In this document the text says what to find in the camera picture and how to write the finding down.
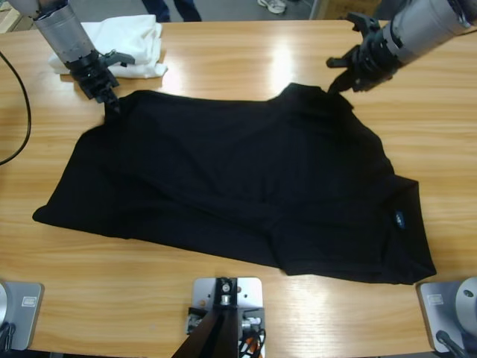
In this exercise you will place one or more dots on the bystander in blue jeans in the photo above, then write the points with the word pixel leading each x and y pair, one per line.
pixel 160 9

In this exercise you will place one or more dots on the brown cardboard box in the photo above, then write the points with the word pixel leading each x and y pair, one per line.
pixel 346 9

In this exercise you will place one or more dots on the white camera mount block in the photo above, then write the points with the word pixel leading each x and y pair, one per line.
pixel 203 291

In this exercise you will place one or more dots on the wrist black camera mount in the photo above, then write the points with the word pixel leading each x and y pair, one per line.
pixel 119 57
pixel 363 22

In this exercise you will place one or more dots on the black polo shirt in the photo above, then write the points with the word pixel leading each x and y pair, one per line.
pixel 231 179

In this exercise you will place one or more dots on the dark camera post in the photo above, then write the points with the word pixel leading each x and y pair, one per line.
pixel 218 335

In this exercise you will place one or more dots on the wooden pallet stack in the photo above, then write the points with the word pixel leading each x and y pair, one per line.
pixel 9 16

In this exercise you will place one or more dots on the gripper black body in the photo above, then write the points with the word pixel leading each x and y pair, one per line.
pixel 369 61
pixel 93 80

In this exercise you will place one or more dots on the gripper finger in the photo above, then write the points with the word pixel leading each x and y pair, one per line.
pixel 349 83
pixel 116 102
pixel 336 84
pixel 109 107

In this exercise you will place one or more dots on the arm grey base plate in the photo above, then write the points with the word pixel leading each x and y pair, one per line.
pixel 436 309
pixel 22 313

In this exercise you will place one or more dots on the grey metal leg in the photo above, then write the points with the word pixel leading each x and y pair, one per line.
pixel 316 9

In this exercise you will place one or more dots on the white folded cloth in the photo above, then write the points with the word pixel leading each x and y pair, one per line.
pixel 126 41

